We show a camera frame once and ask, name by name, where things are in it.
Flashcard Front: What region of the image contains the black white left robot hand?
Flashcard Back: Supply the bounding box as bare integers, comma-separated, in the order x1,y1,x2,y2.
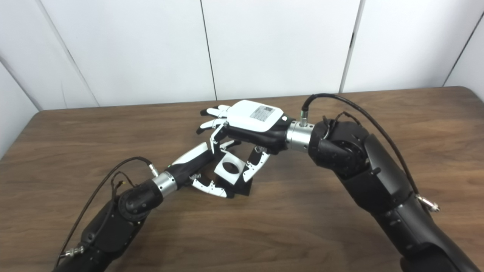
165,140,242,199

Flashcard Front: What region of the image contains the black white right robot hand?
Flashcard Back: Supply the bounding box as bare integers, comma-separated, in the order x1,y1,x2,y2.
195,99,295,183

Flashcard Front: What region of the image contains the white square piece with hole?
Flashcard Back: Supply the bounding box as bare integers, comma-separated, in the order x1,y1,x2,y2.
214,151,248,185

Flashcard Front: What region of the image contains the black peg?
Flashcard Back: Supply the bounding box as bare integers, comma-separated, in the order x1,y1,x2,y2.
226,176,253,197

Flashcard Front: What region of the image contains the thin left arm wire bundle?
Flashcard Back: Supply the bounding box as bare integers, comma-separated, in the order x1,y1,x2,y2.
111,171,137,189

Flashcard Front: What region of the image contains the thin arm wire bundle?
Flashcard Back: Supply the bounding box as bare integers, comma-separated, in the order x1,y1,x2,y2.
111,171,137,189
321,111,361,138

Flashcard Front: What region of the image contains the thin right arm wire bundle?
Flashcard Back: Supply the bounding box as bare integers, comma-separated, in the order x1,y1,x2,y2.
321,111,361,138

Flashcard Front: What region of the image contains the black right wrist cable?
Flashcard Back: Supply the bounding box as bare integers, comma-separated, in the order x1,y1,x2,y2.
301,93,441,212

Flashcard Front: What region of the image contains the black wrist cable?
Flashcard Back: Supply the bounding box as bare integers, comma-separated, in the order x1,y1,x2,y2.
55,156,159,267
301,93,441,212

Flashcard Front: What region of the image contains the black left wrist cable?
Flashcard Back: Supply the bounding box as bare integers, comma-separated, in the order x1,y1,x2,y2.
55,156,159,267

